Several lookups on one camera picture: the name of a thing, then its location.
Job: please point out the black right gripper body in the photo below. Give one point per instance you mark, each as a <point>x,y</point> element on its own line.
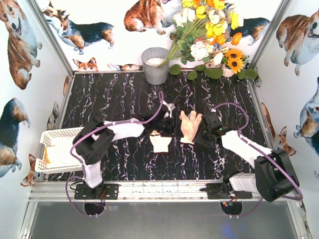
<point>199,133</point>

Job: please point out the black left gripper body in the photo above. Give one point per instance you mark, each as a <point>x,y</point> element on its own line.
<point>164,125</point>

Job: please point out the cream glove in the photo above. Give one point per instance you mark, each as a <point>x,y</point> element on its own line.
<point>160,144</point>
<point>189,126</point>

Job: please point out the white glove orange cuff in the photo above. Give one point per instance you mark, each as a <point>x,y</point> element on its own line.
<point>65,158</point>

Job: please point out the white glove orange trim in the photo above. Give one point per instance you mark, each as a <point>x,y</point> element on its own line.
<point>51,154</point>

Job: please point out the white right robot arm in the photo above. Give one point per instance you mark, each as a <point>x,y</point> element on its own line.
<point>273,176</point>

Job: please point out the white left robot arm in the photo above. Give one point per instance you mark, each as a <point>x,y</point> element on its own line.
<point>91,144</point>

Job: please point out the white plastic storage basket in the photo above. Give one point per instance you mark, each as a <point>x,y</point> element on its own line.
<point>57,137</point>

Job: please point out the large green moss stone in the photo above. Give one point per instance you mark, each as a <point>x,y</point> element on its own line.
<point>214,73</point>

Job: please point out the green moss stone far left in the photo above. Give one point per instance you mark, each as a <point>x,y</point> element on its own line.
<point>175,69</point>

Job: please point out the white sunflower pot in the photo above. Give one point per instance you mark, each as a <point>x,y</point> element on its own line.
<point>227,72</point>

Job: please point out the grey metal bucket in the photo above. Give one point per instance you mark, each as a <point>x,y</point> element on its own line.
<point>154,65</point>

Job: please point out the green moss stone right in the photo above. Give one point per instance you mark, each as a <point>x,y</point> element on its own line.
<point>251,74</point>

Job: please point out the sunflower bunch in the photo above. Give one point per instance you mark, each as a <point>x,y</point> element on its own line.
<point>235,60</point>

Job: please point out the artificial flower bouquet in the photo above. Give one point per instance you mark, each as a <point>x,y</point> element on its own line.
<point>202,27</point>

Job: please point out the aluminium frame rail right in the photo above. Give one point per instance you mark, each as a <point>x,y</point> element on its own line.
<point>253,86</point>

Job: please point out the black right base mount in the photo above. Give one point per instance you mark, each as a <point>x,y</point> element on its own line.
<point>224,190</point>

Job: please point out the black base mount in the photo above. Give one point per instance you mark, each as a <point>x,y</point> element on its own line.
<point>224,190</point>
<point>102,191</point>

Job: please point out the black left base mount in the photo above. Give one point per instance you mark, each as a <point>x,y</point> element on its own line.
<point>102,191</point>

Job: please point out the aluminium front rail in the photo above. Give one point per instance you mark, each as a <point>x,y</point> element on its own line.
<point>132,191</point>

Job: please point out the aluminium frame post right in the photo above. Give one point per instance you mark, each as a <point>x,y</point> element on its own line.
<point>282,8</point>

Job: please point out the aluminium frame post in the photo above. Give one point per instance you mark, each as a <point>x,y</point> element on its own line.
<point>282,8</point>
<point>49,34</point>

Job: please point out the aluminium frame post left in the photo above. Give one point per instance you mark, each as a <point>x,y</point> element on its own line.
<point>49,34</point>

